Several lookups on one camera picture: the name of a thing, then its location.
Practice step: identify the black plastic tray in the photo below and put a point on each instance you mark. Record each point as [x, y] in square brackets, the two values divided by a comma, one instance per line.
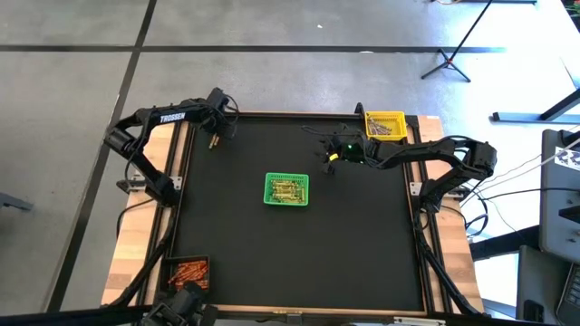
[165, 262]

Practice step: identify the black table base leg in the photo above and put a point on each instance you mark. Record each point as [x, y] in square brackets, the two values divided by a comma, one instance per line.
[534, 117]

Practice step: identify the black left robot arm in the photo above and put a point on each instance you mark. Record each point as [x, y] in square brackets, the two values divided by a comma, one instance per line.
[172, 118]

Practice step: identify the grey floor object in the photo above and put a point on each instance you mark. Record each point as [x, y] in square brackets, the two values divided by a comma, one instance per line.
[16, 201]

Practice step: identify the green plastic basket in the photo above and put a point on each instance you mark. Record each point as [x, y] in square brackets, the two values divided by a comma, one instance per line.
[268, 176]

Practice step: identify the yellow-green crayon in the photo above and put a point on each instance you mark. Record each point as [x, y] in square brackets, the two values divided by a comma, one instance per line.
[211, 141]

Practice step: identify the grey cabinet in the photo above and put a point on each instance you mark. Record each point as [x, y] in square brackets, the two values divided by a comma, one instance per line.
[559, 204]

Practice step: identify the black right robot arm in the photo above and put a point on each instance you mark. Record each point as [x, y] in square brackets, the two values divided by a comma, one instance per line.
[421, 151]

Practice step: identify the black bulky object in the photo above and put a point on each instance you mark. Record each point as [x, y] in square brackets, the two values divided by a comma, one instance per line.
[181, 303]

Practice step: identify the dark grey computer case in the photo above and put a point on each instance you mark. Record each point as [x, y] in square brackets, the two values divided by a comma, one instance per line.
[544, 290]

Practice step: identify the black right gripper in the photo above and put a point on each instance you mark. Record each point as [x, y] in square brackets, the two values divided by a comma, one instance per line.
[351, 151]

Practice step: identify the black tripod stand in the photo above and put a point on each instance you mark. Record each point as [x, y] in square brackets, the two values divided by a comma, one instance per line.
[469, 31]

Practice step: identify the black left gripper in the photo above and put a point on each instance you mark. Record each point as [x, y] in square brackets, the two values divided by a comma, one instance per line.
[222, 122]

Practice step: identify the yellow plastic basket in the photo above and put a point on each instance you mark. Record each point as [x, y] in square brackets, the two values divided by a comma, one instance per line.
[396, 136]

